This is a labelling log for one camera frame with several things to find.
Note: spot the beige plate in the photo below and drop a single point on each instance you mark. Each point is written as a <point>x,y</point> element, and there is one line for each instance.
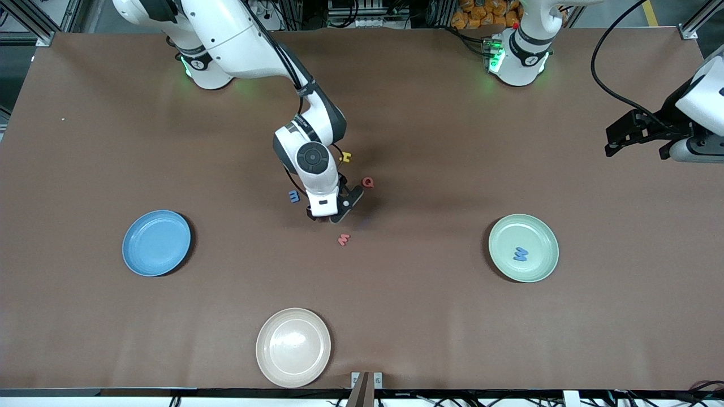
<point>293,347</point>

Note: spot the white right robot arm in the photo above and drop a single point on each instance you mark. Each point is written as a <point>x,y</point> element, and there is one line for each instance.
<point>226,34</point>

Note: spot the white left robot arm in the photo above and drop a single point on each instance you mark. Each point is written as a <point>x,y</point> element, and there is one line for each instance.
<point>523,62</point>

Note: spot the green plate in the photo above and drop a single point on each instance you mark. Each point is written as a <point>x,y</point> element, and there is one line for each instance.
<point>543,265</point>

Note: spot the blue foam letter m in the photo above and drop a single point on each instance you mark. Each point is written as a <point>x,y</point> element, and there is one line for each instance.
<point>293,196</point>

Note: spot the grey metal equipment rack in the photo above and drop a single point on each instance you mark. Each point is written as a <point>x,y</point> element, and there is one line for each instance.
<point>367,8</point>

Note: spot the camera post with brackets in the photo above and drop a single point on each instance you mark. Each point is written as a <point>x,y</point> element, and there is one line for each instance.
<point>362,395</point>

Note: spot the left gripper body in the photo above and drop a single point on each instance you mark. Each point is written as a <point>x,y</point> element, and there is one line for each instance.
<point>669,122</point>

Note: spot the bag of orange items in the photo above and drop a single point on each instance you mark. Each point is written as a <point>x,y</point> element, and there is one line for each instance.
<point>481,14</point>

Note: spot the red foam letter Q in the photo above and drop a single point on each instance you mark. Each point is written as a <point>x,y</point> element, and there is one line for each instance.
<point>371,183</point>

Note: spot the white power strip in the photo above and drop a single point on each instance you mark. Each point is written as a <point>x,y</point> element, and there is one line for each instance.
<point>260,8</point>

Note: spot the blue plate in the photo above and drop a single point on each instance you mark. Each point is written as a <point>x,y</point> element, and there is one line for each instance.
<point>156,243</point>

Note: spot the yellow foam letter H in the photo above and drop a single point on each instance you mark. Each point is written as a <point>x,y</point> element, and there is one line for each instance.
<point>347,157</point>

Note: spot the aluminium frame strut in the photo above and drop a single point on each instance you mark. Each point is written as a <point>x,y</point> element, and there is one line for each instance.
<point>689,33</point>
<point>45,37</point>

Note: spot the red foam letter w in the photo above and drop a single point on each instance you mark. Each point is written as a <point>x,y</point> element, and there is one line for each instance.
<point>343,239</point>

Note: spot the blue foam letter W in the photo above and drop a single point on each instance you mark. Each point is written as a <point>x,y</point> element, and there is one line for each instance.
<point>521,254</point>

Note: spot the brown table cover sheet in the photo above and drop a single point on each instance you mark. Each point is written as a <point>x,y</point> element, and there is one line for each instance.
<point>113,339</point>

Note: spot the white table frame rail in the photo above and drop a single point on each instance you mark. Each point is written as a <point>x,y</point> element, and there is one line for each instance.
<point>56,402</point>

